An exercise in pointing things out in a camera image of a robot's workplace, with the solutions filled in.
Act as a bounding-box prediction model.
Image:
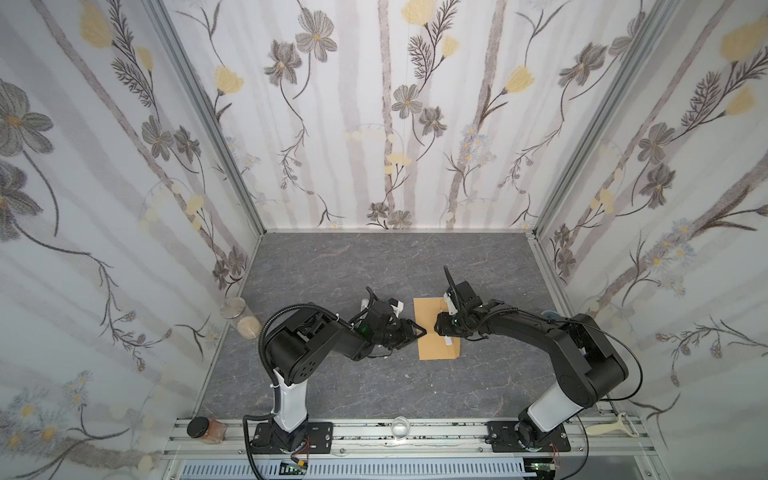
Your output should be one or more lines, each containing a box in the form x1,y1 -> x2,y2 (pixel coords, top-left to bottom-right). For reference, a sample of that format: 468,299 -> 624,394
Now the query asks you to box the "tan paper envelope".
413,296 -> 462,362

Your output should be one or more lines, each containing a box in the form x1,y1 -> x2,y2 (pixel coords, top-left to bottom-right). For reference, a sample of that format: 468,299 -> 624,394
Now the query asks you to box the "blue bordered floral letter paper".
443,293 -> 457,346

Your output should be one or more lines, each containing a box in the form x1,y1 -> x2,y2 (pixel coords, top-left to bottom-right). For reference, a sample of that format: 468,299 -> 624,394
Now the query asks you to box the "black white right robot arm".
434,267 -> 630,452

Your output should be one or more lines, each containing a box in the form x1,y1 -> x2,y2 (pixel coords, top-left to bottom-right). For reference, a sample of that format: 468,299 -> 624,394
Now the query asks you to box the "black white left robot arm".
243,292 -> 427,455

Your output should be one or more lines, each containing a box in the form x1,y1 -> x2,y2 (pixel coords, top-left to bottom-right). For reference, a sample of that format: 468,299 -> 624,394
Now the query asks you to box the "clear glass dome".
391,416 -> 411,439

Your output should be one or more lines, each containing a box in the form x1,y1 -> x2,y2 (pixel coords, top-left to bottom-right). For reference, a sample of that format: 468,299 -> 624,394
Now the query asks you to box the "beige round ball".
236,316 -> 262,340

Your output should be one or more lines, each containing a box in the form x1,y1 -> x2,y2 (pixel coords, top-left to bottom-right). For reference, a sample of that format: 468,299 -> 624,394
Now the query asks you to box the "clear glass jar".
219,297 -> 247,321

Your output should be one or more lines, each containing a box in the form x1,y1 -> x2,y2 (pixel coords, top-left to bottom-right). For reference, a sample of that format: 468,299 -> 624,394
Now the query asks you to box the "cream plastic peeler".
585,412 -> 639,438

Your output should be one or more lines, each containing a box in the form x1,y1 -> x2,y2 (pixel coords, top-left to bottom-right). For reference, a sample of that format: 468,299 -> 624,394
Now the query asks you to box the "brown jar black lid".
186,416 -> 227,444

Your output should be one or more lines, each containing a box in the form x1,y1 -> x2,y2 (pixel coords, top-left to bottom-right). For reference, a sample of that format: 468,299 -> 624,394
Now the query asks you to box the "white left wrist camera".
388,298 -> 404,318

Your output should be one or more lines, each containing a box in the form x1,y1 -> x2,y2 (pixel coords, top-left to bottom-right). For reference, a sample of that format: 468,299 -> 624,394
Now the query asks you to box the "white vented cable duct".
177,458 -> 536,479

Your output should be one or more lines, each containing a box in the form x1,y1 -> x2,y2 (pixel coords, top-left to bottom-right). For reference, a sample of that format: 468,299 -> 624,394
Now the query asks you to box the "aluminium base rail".
161,415 -> 658,460

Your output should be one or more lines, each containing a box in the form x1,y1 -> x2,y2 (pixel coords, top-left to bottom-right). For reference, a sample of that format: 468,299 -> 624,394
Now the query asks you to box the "aluminium corner frame post right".
531,0 -> 680,240

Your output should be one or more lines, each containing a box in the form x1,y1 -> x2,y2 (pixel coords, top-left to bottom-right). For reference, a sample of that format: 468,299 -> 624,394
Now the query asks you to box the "aluminium corner frame post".
142,0 -> 267,239
531,0 -> 680,240

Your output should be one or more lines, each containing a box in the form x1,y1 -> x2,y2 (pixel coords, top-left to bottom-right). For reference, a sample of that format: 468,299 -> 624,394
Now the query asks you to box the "aluminium corner frame post left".
142,0 -> 267,239

